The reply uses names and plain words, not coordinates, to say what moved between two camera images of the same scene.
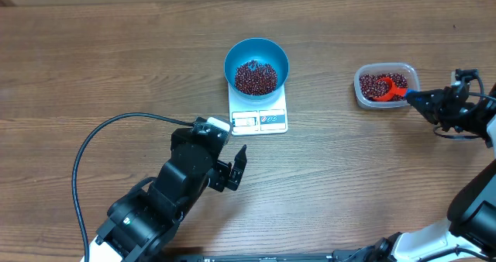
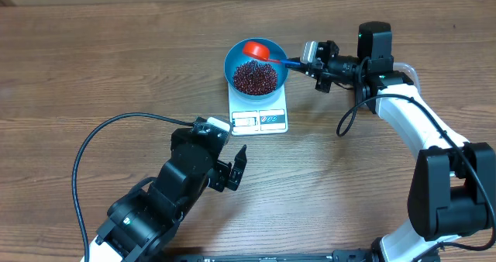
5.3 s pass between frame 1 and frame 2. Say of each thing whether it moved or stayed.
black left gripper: stayed
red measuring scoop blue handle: moved
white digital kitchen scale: stayed
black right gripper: moved
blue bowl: stayed
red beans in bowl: stayed
